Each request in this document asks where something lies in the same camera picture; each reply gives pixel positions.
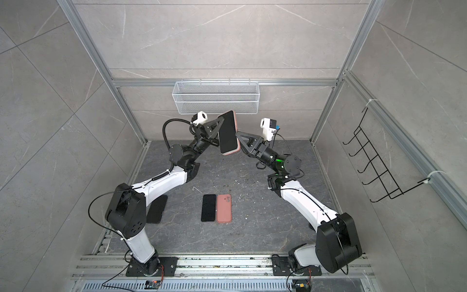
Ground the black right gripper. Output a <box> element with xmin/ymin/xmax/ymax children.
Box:
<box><xmin>236</xmin><ymin>135</ymin><xmax>283</xmax><ymax>176</ymax></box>

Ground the black phone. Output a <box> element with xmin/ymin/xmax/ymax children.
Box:
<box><xmin>201</xmin><ymin>194</ymin><xmax>216</xmax><ymax>222</ymax></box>
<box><xmin>218</xmin><ymin>111</ymin><xmax>240</xmax><ymax>155</ymax></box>

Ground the pink phone case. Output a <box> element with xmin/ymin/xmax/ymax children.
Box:
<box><xmin>216</xmin><ymin>194</ymin><xmax>232</xmax><ymax>223</ymax></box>

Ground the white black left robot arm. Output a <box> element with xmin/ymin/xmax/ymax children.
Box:
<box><xmin>105</xmin><ymin>117</ymin><xmax>226</xmax><ymax>276</ymax></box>

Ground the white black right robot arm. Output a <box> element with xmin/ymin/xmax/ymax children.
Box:
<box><xmin>236</xmin><ymin>131</ymin><xmax>363</xmax><ymax>273</ymax></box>

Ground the black pad left side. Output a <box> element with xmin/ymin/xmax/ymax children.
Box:
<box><xmin>147</xmin><ymin>195</ymin><xmax>168</xmax><ymax>224</ymax></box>

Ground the small circuit board right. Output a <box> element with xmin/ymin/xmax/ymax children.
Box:
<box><xmin>291</xmin><ymin>280</ymin><xmax>312</xmax><ymax>292</ymax></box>

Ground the small circuit board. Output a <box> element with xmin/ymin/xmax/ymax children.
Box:
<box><xmin>291</xmin><ymin>280</ymin><xmax>312</xmax><ymax>292</ymax></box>
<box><xmin>144</xmin><ymin>280</ymin><xmax>162</xmax><ymax>290</ymax></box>

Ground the small circuit board left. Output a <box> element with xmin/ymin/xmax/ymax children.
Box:
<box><xmin>144</xmin><ymin>280</ymin><xmax>162</xmax><ymax>290</ymax></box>

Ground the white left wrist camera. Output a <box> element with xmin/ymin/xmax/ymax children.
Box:
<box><xmin>191</xmin><ymin>111</ymin><xmax>208</xmax><ymax>126</ymax></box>

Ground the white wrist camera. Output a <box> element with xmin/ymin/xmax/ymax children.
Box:
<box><xmin>260</xmin><ymin>118</ymin><xmax>280</xmax><ymax>142</ymax></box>
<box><xmin>191</xmin><ymin>111</ymin><xmax>208</xmax><ymax>126</ymax></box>

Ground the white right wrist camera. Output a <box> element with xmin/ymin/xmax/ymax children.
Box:
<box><xmin>260</xmin><ymin>118</ymin><xmax>280</xmax><ymax>142</ymax></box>

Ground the white wire mesh basket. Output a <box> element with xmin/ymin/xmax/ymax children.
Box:
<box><xmin>172</xmin><ymin>81</ymin><xmax>260</xmax><ymax>114</ymax></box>

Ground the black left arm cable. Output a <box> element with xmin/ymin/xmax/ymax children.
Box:
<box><xmin>162</xmin><ymin>118</ymin><xmax>192</xmax><ymax>150</ymax></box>

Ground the black wire hook rack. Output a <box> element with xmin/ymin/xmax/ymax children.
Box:
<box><xmin>342</xmin><ymin>107</ymin><xmax>431</xmax><ymax>204</ymax></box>

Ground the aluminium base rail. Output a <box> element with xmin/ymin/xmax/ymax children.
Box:
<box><xmin>70</xmin><ymin>254</ymin><xmax>380</xmax><ymax>292</ymax></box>

